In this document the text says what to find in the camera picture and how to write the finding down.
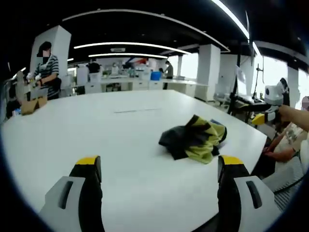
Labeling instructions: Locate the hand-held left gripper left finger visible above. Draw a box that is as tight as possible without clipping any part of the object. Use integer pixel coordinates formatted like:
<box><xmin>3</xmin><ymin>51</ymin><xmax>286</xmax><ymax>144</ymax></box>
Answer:
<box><xmin>38</xmin><ymin>155</ymin><xmax>105</xmax><ymax>232</ymax></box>

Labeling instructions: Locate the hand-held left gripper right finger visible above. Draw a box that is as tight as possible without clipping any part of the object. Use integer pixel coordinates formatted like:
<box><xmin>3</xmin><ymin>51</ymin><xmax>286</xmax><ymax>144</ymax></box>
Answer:
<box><xmin>216</xmin><ymin>155</ymin><xmax>281</xmax><ymax>232</ymax></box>

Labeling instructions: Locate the yellow blue grey garment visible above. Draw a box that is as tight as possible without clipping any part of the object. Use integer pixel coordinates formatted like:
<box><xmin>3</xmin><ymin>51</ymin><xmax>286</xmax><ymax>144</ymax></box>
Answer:
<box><xmin>158</xmin><ymin>114</ymin><xmax>228</xmax><ymax>165</ymax></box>

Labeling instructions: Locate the black desk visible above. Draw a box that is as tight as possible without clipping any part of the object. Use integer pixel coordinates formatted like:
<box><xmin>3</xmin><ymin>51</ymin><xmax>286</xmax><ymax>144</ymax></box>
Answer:
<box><xmin>230</xmin><ymin>95</ymin><xmax>269</xmax><ymax>115</ymax></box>

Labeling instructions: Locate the black stand pole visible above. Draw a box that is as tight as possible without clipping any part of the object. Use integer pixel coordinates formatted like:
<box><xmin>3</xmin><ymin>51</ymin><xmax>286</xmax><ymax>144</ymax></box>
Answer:
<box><xmin>228</xmin><ymin>9</ymin><xmax>254</xmax><ymax>117</ymax></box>

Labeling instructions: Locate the white mesh office chair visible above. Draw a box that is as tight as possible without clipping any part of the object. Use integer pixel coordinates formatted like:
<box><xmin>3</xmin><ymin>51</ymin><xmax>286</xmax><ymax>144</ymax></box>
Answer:
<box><xmin>262</xmin><ymin>154</ymin><xmax>305</xmax><ymax>214</ymax></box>

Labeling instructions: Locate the brown cardboard box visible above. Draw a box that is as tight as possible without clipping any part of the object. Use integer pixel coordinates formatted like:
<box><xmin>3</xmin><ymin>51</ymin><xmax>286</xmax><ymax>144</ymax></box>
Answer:
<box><xmin>20</xmin><ymin>87</ymin><xmax>48</xmax><ymax>116</ymax></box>

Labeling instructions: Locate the white lab counter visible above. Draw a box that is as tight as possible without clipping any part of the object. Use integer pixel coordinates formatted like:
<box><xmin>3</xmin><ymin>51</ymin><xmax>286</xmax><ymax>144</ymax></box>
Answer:
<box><xmin>84</xmin><ymin>76</ymin><xmax>210</xmax><ymax>94</ymax></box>

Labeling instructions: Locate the long ceiling light strip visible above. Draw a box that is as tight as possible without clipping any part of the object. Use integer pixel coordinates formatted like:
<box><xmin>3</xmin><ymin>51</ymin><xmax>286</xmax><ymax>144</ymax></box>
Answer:
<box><xmin>73</xmin><ymin>42</ymin><xmax>192</xmax><ymax>55</ymax></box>
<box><xmin>95</xmin><ymin>52</ymin><xmax>169</xmax><ymax>59</ymax></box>

